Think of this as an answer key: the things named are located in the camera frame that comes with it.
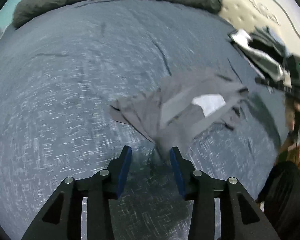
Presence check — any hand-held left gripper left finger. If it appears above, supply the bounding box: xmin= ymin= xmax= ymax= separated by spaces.
xmin=21 ymin=145 xmax=132 ymax=240

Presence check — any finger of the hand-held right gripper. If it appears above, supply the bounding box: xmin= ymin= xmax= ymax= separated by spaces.
xmin=254 ymin=77 xmax=292 ymax=93

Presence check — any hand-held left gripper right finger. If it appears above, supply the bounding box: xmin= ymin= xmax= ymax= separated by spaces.
xmin=169 ymin=146 xmax=280 ymax=240

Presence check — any grey t-shirt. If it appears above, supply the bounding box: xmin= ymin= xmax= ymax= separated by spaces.
xmin=109 ymin=67 xmax=249 ymax=155

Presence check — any stack of folded clothes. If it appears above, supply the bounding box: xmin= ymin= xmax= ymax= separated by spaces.
xmin=227 ymin=26 xmax=290 ymax=82

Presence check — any person's right hand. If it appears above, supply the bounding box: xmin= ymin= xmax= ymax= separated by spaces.
xmin=285 ymin=100 xmax=300 ymax=143

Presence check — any cream tufted headboard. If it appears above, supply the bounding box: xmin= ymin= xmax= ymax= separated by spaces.
xmin=202 ymin=0 xmax=300 ymax=85

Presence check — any bed with blue sheet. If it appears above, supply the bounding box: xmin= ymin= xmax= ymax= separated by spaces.
xmin=0 ymin=0 xmax=290 ymax=240

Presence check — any dark cloth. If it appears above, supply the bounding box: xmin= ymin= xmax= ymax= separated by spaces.
xmin=256 ymin=161 xmax=300 ymax=234

